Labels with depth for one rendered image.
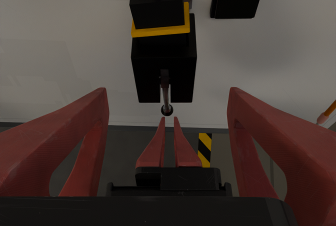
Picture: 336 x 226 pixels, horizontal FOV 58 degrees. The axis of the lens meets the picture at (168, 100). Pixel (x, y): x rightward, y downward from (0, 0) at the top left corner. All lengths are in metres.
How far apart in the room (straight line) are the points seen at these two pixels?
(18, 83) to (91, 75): 0.10
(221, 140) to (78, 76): 1.11
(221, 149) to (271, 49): 1.12
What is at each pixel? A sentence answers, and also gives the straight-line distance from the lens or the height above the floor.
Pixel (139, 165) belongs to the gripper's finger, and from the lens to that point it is 0.26.
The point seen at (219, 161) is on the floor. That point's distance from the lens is 1.45.
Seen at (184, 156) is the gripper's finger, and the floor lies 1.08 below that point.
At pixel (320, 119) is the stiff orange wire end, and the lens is 0.26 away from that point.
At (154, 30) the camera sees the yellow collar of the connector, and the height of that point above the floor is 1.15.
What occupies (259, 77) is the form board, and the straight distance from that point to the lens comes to 0.38.
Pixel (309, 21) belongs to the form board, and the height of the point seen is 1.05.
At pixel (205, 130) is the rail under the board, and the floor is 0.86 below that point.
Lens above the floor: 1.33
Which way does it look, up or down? 81 degrees down
